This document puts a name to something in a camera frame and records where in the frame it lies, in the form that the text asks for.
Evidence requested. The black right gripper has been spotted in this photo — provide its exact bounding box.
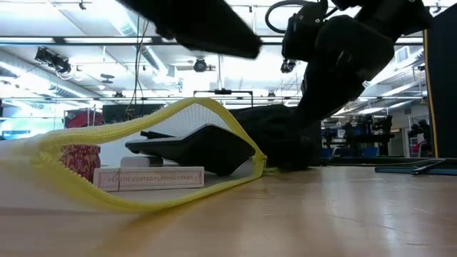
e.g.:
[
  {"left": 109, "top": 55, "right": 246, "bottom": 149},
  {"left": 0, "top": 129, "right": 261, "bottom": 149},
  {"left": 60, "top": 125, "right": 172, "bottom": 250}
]
[{"left": 291, "top": 13, "right": 396, "bottom": 130}]

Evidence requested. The black backpack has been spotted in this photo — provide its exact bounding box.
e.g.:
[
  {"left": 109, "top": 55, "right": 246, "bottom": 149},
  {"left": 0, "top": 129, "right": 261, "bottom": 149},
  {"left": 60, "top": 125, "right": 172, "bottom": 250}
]
[{"left": 229, "top": 104, "right": 323, "bottom": 172}]

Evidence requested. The white mesh pouch yellow trim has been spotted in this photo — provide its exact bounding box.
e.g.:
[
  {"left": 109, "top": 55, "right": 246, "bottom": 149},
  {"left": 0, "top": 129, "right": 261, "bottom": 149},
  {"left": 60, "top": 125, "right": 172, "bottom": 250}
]
[{"left": 0, "top": 96, "right": 268, "bottom": 215}]

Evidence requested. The black object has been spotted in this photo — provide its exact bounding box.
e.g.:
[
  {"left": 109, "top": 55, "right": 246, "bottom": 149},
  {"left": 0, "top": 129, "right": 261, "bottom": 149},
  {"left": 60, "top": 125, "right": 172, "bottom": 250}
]
[{"left": 124, "top": 123, "right": 257, "bottom": 177}]

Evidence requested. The pink card box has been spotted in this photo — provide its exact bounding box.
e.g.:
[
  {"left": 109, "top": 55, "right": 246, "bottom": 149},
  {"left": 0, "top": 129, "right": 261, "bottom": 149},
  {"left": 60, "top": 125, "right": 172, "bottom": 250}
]
[{"left": 92, "top": 166, "right": 206, "bottom": 193}]

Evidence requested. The black cabinet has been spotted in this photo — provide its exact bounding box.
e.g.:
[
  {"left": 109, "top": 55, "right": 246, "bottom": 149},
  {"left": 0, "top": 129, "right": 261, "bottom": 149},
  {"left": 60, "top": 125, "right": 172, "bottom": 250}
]
[{"left": 101, "top": 103, "right": 166, "bottom": 124}]

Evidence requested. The black partition curtain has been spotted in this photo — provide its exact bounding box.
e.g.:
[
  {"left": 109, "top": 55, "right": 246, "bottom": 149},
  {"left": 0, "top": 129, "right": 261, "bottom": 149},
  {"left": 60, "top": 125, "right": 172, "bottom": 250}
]
[{"left": 423, "top": 2, "right": 457, "bottom": 158}]

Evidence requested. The red storage rack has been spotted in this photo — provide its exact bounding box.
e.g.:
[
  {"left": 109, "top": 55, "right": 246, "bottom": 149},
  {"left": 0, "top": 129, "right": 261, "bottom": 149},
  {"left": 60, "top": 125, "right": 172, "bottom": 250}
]
[{"left": 64, "top": 108, "right": 104, "bottom": 129}]

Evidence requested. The black overhead camera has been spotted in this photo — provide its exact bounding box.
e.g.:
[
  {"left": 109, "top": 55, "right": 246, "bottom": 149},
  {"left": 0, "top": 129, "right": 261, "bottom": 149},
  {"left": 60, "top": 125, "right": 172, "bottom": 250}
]
[{"left": 192, "top": 56, "right": 209, "bottom": 74}]

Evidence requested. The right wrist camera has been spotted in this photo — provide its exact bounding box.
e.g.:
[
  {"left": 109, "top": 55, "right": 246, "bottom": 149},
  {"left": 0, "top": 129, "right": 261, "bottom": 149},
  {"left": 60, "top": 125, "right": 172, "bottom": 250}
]
[{"left": 281, "top": 2, "right": 324, "bottom": 62}]

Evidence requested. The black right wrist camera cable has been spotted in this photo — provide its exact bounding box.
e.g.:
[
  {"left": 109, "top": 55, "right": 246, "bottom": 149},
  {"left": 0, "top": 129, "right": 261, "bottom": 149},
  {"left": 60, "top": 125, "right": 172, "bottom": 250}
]
[{"left": 264, "top": 0, "right": 338, "bottom": 35}]

